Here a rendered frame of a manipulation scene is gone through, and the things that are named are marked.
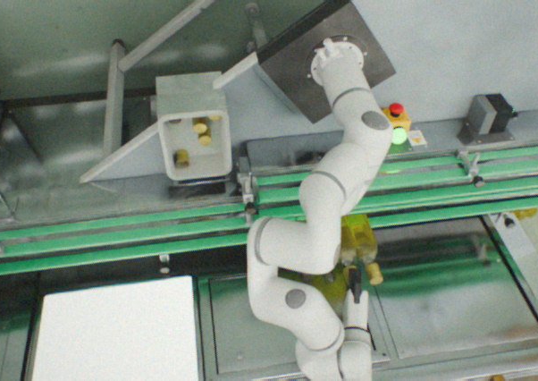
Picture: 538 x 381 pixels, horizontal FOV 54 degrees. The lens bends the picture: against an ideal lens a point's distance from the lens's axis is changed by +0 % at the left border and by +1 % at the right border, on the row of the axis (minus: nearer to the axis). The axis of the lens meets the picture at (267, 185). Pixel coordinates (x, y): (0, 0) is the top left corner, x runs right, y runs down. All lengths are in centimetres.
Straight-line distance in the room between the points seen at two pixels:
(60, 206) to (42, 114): 73
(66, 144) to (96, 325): 78
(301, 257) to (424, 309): 74
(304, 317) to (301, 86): 61
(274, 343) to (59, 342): 56
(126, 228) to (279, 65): 59
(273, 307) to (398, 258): 76
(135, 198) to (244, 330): 47
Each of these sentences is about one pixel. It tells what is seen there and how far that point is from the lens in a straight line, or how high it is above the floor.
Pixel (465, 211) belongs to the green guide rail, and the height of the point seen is 95.
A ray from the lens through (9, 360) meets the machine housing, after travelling 157.
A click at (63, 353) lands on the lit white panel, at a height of 117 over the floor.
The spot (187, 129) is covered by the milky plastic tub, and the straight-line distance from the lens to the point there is 141.
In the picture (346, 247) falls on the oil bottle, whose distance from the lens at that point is 140.
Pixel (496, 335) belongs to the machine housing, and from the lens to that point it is 159.
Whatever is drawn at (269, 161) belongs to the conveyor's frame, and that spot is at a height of 85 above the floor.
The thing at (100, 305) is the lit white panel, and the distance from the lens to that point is 154.
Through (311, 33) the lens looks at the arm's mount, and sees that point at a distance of 124.
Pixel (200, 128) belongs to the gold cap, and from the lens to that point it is 136.
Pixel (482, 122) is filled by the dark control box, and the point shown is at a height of 83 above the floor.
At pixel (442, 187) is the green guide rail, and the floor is 93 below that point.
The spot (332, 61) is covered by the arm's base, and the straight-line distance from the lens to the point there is 124.
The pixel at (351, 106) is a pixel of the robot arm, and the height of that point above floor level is 102.
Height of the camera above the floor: 184
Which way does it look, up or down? 42 degrees down
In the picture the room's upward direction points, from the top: 168 degrees clockwise
